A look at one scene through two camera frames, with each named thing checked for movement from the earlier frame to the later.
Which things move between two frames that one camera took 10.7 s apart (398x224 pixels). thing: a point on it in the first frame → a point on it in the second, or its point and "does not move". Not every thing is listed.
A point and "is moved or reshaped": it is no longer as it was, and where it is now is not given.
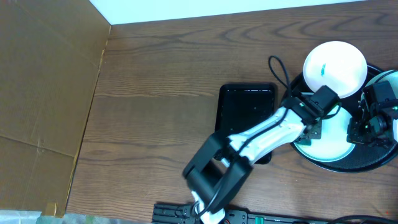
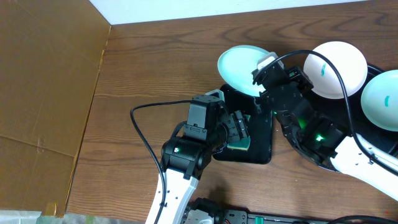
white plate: (334, 145) is moved or reshaped
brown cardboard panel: (51, 51) does not move
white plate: (337, 65) does not move
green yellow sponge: (305, 142) is moved or reshaped
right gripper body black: (356, 131) → (280, 78)
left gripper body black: (313, 132) → (239, 126)
